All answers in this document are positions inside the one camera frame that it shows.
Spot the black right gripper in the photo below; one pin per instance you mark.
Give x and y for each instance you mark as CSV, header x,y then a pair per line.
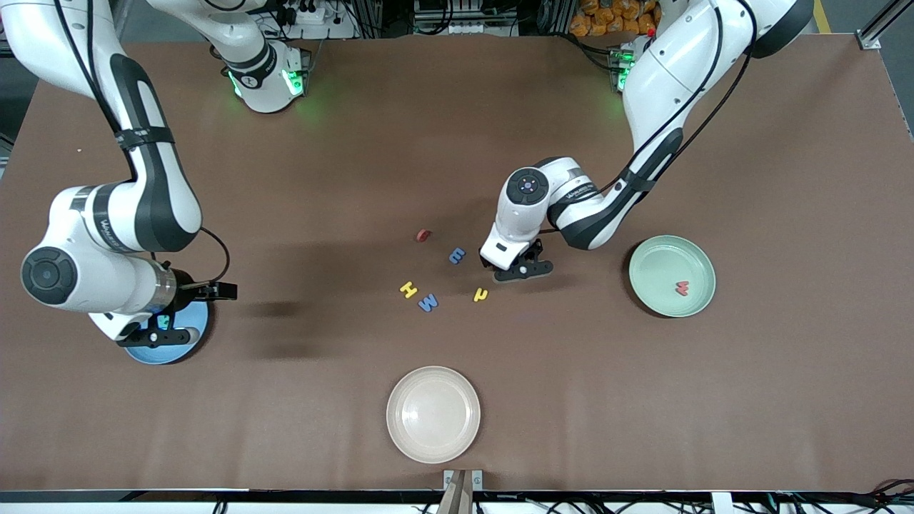
x,y
184,283

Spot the blue foam letter e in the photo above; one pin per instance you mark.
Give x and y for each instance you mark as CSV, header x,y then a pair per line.
x,y
457,255

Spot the red foam letter Q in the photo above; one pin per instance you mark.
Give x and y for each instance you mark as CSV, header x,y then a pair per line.
x,y
423,235

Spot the yellow foam letter H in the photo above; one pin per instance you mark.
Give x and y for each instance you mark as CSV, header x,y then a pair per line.
x,y
408,289

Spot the red foam letter w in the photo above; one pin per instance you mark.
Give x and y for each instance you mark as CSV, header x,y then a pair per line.
x,y
682,288

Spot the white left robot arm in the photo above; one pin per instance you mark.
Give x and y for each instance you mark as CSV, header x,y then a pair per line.
x,y
664,86

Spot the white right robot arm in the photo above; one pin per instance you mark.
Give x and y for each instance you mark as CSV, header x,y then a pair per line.
x,y
153,207

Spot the blue round plate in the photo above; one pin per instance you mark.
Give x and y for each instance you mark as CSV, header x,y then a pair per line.
x,y
164,355

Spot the green round plate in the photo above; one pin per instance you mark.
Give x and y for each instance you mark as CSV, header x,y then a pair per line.
x,y
660,271

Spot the cream white round plate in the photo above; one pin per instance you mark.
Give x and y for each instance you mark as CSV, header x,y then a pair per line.
x,y
433,414

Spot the yellow foam letter r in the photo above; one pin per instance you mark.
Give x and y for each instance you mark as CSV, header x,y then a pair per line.
x,y
481,294

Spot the blue foam letter M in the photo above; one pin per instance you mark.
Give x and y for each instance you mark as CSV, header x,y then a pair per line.
x,y
428,303

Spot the white power strip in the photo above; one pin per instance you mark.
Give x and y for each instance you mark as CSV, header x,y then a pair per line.
x,y
307,13
468,28

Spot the orange packaged items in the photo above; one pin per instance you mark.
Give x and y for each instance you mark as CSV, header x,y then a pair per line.
x,y
614,18

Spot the metal table edge bracket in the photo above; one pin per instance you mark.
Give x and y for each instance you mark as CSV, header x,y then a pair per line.
x,y
463,485

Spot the aluminium frame profile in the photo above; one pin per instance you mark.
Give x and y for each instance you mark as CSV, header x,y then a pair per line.
x,y
882,28

